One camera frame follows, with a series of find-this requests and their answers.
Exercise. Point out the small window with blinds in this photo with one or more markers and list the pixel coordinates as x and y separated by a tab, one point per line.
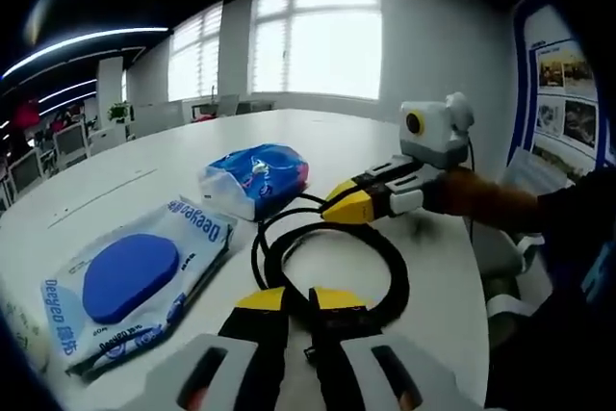
195	55

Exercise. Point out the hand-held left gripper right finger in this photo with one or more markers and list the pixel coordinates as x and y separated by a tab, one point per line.
337	348

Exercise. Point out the person's black shirt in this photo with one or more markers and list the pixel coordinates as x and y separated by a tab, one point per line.
553	310

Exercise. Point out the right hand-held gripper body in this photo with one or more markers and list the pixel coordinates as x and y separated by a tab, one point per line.
433	141

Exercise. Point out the large window with blinds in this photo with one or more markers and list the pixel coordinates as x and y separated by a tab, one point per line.
327	45

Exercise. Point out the wet wipes pack blue lid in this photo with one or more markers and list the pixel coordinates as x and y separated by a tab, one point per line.
130	281

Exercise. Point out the green potted plant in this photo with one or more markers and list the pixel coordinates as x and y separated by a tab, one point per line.
119	112

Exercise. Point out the pink hanging screen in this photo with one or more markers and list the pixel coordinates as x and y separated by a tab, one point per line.
26	112

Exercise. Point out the row of white office chairs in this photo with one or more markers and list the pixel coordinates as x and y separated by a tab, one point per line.
67	146

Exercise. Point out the blue tissue pack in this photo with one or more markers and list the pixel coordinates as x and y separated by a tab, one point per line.
255	180

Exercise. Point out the curved ceiling light strip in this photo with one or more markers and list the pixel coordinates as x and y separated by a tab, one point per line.
72	43

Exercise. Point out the person in black shirt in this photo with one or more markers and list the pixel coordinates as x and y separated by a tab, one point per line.
558	93

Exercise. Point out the red bag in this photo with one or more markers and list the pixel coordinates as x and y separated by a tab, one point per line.
204	117

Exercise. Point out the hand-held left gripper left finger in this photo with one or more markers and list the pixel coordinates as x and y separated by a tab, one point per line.
255	343

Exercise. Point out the white swivel chair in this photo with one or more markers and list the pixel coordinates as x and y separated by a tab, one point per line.
510	262

